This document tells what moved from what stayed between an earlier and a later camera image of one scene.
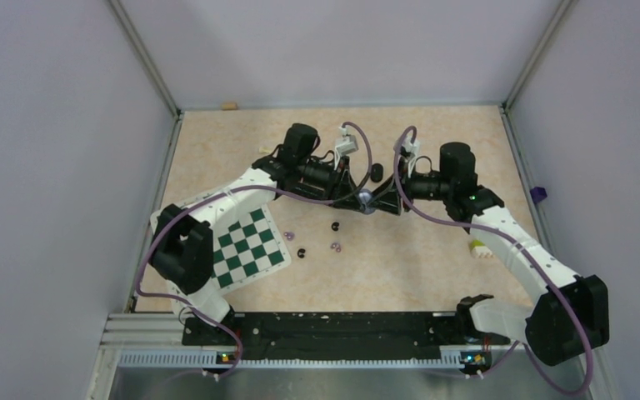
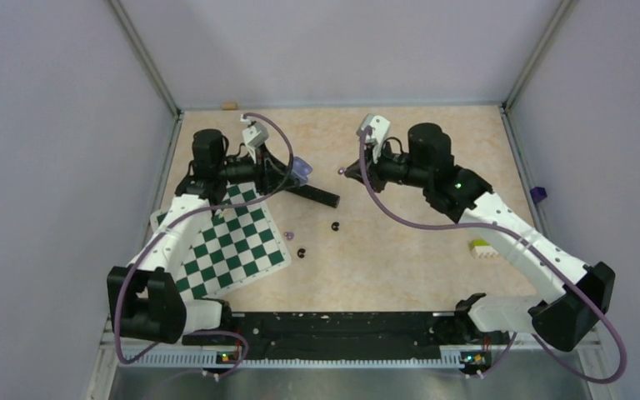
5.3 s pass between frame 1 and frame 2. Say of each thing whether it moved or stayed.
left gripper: moved
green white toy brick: stayed
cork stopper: stayed
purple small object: stayed
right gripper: moved
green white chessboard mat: stayed
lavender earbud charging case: moved
